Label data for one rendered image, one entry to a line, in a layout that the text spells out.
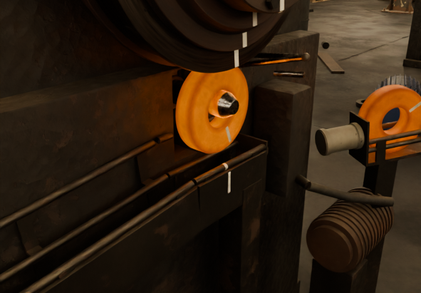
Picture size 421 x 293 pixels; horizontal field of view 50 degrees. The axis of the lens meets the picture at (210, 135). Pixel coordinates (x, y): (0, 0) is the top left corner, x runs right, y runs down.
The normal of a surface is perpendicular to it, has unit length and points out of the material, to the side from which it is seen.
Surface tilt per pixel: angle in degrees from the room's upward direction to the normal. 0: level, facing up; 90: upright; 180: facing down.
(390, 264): 0
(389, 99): 90
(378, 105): 90
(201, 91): 90
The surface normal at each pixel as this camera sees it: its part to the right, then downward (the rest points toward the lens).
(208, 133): 0.76, 0.25
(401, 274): 0.00, -0.93
